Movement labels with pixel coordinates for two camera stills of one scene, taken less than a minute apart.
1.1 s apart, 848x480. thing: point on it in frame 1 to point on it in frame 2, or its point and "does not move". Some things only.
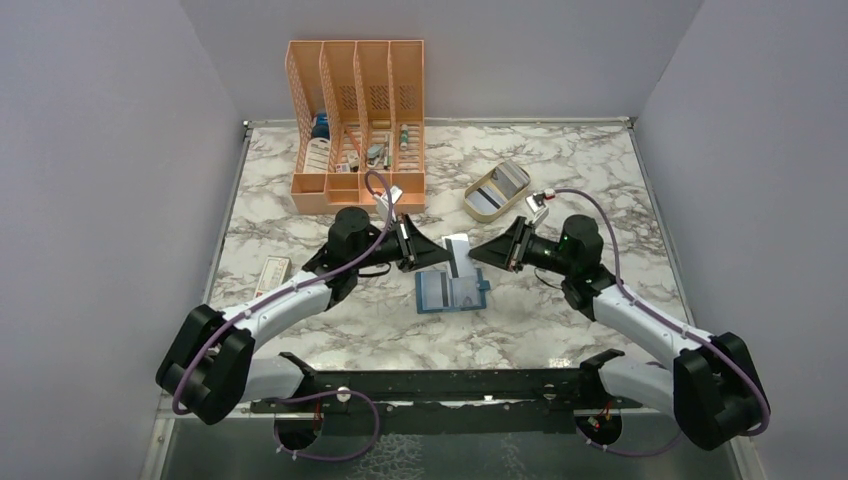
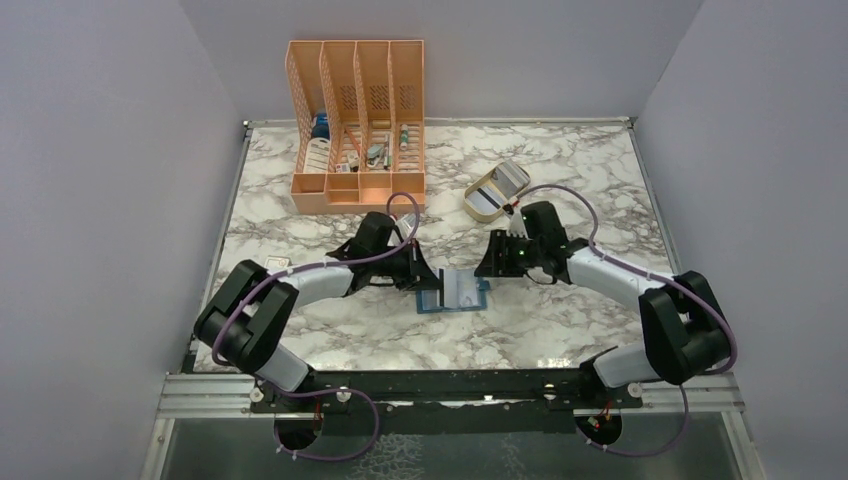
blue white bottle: [319, 146] does not move
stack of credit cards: [508, 179] does not move
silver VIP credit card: [461, 264] to [461, 288]
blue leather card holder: [436, 291] does not move
